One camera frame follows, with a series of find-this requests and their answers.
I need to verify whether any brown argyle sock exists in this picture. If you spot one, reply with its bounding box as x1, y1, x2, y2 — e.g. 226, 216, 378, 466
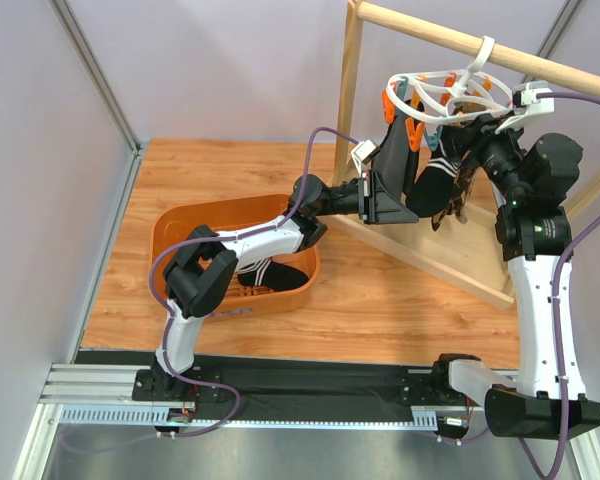
431, 168, 476, 231
452, 159, 478, 224

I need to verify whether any black white-striped sock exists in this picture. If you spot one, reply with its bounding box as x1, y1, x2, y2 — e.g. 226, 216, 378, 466
237, 258, 309, 292

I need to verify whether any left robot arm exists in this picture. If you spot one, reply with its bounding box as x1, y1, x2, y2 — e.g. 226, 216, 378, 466
148, 169, 419, 399

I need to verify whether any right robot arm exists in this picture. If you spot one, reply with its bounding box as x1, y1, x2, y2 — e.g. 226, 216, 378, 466
440, 115, 600, 440

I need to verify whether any white round clip hanger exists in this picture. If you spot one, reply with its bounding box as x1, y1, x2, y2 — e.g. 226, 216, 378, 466
382, 36, 512, 126

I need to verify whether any wooden hanger rack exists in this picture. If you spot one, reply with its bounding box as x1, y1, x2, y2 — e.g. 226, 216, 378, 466
327, 1, 600, 309

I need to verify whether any grey black sock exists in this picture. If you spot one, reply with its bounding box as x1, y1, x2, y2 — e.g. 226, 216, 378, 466
373, 111, 419, 200

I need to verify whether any orange plastic basket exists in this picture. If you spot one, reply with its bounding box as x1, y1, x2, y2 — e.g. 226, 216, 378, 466
148, 194, 326, 317

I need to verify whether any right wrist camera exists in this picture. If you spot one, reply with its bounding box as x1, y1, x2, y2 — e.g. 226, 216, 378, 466
495, 80, 555, 134

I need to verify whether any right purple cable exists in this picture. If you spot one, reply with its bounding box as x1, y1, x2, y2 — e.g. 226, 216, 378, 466
437, 89, 600, 479

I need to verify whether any purple cable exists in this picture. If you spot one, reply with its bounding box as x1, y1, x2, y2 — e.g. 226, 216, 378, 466
59, 127, 364, 454
437, 89, 600, 479

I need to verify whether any right aluminium frame post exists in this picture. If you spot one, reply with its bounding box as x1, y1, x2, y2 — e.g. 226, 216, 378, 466
516, 1, 587, 60

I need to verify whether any aluminium frame post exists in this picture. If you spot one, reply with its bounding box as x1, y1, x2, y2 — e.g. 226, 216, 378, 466
50, 0, 144, 364
516, 1, 587, 60

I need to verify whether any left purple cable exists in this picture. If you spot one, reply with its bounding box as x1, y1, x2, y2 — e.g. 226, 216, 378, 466
59, 127, 364, 454

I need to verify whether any left aluminium frame post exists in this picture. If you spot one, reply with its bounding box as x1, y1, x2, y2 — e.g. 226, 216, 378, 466
50, 0, 144, 364

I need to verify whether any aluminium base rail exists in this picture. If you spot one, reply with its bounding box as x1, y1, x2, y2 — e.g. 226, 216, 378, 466
39, 363, 531, 431

